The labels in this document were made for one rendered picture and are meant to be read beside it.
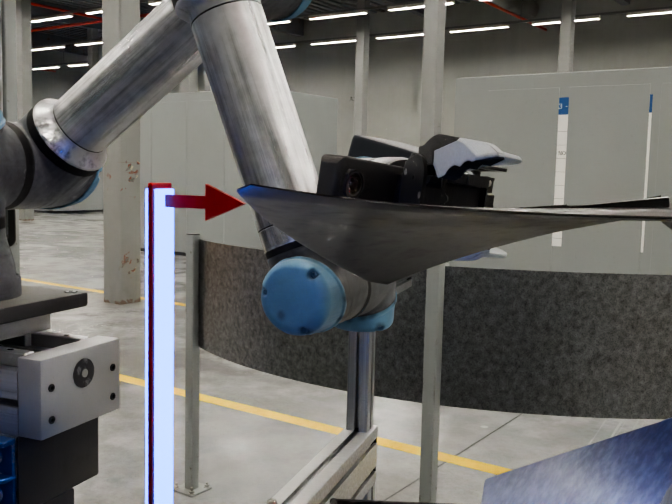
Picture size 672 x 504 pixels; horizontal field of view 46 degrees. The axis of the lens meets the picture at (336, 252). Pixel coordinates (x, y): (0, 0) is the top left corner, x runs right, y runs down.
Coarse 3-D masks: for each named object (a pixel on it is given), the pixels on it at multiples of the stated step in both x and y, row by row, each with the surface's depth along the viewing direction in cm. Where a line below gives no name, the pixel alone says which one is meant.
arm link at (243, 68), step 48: (192, 0) 77; (240, 0) 77; (240, 48) 76; (240, 96) 76; (288, 96) 78; (240, 144) 77; (288, 144) 76; (288, 240) 76; (288, 288) 74; (336, 288) 74
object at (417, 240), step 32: (256, 192) 41; (288, 192) 40; (288, 224) 48; (320, 224) 47; (352, 224) 47; (384, 224) 47; (416, 224) 46; (448, 224) 46; (480, 224) 46; (512, 224) 47; (544, 224) 48; (576, 224) 49; (352, 256) 55; (384, 256) 55; (416, 256) 56; (448, 256) 56
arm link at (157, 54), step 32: (288, 0) 93; (160, 32) 94; (192, 32) 94; (96, 64) 100; (128, 64) 97; (160, 64) 96; (192, 64) 97; (64, 96) 102; (96, 96) 99; (128, 96) 98; (160, 96) 101; (32, 128) 102; (64, 128) 101; (96, 128) 101; (64, 160) 102; (96, 160) 106; (32, 192) 102; (64, 192) 107
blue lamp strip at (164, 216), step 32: (160, 192) 52; (160, 224) 52; (160, 256) 52; (160, 288) 53; (160, 320) 53; (160, 352) 53; (160, 384) 53; (160, 416) 54; (160, 448) 54; (160, 480) 54
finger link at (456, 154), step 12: (456, 144) 64; (468, 144) 63; (480, 144) 62; (492, 144) 62; (444, 156) 66; (456, 156) 64; (468, 156) 62; (480, 156) 61; (492, 156) 60; (504, 156) 60; (516, 156) 65; (444, 168) 66; (456, 168) 65; (468, 168) 65
